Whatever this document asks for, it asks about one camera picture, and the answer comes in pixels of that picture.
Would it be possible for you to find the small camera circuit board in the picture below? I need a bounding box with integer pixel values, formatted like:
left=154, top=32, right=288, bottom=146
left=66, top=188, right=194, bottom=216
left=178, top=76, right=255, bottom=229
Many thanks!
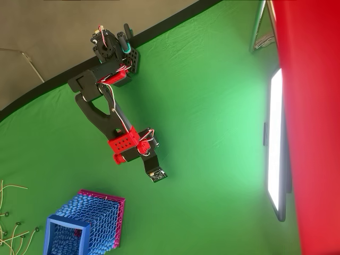
left=148, top=167, right=169, bottom=184

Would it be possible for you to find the chrome tube stand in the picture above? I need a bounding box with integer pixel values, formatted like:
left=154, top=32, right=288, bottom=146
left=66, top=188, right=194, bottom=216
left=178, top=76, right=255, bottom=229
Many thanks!
left=249, top=0, right=277, bottom=54

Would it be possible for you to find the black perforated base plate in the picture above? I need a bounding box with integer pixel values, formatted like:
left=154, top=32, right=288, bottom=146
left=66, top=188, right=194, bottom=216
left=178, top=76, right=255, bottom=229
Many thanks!
left=116, top=47, right=140, bottom=88

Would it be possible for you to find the green cloth mat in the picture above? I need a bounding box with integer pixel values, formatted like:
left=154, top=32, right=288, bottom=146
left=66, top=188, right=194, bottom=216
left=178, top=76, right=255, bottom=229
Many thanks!
left=0, top=0, right=302, bottom=255

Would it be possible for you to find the thin pale floor cable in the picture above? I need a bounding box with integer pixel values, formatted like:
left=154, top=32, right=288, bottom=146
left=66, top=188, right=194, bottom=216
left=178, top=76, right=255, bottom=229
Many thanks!
left=0, top=48, right=45, bottom=83

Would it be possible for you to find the blue and magenta mesh basket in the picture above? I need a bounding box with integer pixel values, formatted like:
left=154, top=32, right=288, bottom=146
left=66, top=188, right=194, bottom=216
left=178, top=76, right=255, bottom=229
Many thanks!
left=42, top=189, right=126, bottom=255

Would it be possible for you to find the red foreground panel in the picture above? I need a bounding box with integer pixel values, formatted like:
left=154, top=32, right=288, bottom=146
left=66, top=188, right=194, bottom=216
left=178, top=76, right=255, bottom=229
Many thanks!
left=270, top=0, right=340, bottom=255

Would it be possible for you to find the black clamp with teal ring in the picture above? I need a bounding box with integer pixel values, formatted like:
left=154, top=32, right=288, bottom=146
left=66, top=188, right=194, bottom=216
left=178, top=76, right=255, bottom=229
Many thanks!
left=116, top=23, right=133, bottom=55

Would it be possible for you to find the red white servo cable loop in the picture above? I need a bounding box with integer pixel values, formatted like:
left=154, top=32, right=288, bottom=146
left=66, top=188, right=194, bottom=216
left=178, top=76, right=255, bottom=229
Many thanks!
left=137, top=129, right=156, bottom=143

